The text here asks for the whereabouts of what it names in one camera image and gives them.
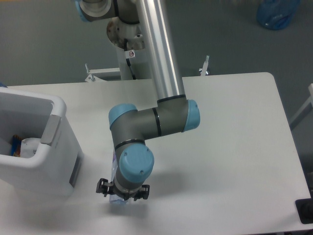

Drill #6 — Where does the white frame at right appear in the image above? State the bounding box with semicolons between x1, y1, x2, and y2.
289;83;313;131

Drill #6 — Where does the black pedestal cable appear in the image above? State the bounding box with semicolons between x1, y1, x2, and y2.
123;38;137;80

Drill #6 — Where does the colourful snack wrapper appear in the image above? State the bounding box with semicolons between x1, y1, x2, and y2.
11;135;22;157

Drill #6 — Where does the white trash can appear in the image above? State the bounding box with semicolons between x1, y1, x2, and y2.
0;88;84;196

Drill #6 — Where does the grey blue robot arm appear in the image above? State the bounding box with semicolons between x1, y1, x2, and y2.
75;0;201;200

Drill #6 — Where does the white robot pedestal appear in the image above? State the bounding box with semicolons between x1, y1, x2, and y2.
107;17;152;80

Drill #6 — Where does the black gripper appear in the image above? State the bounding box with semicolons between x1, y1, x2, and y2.
95;178;150;201

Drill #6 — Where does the white left bracket with bolts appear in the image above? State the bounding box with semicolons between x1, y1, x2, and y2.
85;63;121;83

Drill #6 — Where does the clear plastic water bottle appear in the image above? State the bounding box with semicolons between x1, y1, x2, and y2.
108;146;130;205

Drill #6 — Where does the white plastic bag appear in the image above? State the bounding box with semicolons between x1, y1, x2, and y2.
20;138;40;159

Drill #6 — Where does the white right bracket with bolt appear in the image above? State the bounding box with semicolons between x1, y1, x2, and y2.
199;55;210;76

